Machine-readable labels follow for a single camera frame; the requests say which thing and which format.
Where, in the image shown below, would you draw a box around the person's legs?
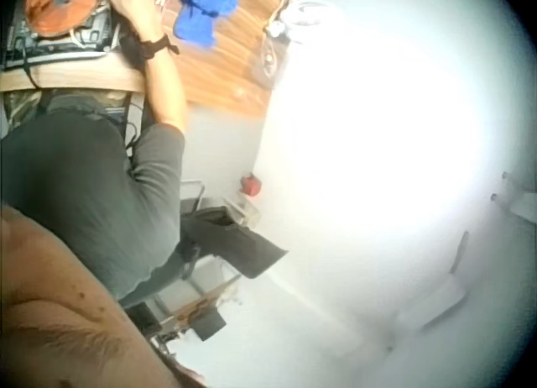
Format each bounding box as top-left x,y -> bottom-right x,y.
3,88 -> 146,128

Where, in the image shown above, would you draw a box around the orange round disc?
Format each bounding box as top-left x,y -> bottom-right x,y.
23,0 -> 107,39

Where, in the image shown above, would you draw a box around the white cable bundle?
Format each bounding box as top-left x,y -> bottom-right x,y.
268,0 -> 336,39

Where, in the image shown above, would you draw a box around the black office chair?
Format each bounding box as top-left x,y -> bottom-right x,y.
178,181 -> 290,282

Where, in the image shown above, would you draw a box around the blue cloth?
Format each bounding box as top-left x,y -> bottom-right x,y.
171,0 -> 238,50

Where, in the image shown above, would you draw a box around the black oval device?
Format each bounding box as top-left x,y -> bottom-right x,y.
251,34 -> 286,89

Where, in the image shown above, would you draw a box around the black wrist band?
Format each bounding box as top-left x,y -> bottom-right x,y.
120,30 -> 181,70

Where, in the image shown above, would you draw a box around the black cable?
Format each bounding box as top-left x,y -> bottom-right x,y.
21,47 -> 45,93

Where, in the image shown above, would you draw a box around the cluttered low cart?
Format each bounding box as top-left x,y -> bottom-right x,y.
123,253 -> 245,351

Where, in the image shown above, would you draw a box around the black square box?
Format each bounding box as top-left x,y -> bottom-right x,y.
193,308 -> 228,343

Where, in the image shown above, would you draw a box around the person's right hand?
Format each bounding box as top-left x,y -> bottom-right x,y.
105,0 -> 165,45

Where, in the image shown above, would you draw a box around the open grey electronics chassis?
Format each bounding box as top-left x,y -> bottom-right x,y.
2,0 -> 123,71

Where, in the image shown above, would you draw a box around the clear plastic box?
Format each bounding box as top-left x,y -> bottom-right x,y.
220,194 -> 261,229

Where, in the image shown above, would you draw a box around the red small object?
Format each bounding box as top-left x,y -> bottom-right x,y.
239,173 -> 263,197

